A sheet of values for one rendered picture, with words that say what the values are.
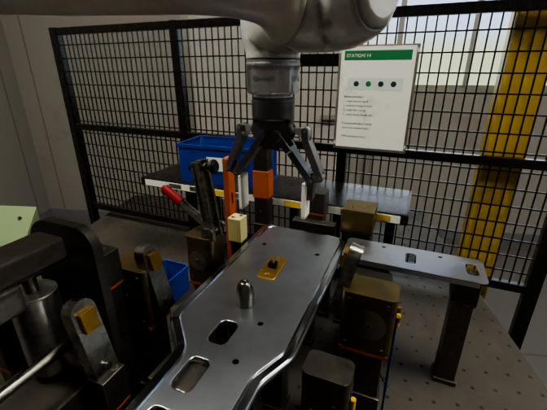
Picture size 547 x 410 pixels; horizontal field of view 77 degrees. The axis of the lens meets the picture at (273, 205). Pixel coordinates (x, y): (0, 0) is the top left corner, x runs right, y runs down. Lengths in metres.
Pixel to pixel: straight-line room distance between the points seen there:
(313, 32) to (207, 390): 0.46
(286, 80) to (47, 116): 3.34
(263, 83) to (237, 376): 0.44
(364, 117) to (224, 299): 0.73
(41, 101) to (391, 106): 3.22
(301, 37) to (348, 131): 0.74
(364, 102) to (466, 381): 0.79
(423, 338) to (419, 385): 0.17
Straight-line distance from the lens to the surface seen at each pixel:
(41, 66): 3.74
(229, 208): 0.82
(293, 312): 0.61
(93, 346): 0.56
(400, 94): 1.12
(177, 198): 0.77
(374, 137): 1.14
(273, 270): 0.71
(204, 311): 0.63
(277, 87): 0.57
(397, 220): 0.97
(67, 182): 3.88
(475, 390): 1.01
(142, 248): 0.62
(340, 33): 0.42
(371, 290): 0.61
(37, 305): 0.56
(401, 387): 0.95
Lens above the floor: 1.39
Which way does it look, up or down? 22 degrees down
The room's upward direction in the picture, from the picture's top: straight up
